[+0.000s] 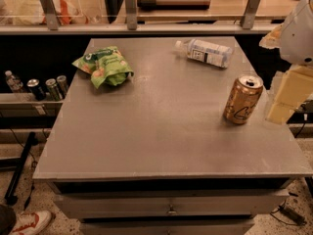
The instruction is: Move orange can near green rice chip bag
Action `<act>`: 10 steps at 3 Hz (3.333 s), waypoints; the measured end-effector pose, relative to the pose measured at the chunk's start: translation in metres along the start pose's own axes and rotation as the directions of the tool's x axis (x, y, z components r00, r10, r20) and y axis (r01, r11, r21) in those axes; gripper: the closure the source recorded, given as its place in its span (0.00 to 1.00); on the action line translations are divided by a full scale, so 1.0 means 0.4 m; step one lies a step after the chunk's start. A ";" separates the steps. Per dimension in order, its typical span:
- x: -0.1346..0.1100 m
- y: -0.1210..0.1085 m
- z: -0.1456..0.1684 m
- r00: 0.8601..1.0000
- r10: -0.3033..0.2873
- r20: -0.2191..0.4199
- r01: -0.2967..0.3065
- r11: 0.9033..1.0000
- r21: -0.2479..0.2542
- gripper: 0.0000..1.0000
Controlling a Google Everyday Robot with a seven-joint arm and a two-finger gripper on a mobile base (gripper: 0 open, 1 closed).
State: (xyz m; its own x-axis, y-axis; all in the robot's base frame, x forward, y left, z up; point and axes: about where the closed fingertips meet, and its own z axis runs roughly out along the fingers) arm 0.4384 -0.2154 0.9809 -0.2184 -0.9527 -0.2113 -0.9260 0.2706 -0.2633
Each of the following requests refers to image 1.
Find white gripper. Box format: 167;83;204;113
259;0;313;124

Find orange soda can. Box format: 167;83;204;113
223;73;263;124

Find green rice chip bag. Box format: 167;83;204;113
72;46;134;88

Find silver can on shelf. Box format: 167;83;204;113
57;75;68;96

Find green can on shelf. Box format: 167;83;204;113
45;78;63;101

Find dark can on shelf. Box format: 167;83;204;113
27;78;46;101

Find white orange plastic bag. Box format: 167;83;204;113
0;0;103;26

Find clear plastic water bottle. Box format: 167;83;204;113
175;39;233;69

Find black power adapter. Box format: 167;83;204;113
280;206;306;226

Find upper cabinet drawer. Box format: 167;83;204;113
55;189;289;219

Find cabinet drawer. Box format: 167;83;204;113
80;219;254;235
55;189;289;219

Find lower cabinet drawer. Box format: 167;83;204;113
80;219;254;235

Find small water bottle on shelf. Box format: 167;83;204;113
5;70;26;93

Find white red sneaker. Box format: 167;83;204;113
9;211;53;235

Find black stand leg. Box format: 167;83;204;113
0;132;38;206

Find right metal bracket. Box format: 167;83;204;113
240;0;261;29

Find metal bracket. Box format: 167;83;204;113
240;0;261;29
40;0;60;30
125;0;137;30

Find middle metal bracket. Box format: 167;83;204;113
125;0;137;30

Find left metal bracket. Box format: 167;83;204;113
40;0;60;30

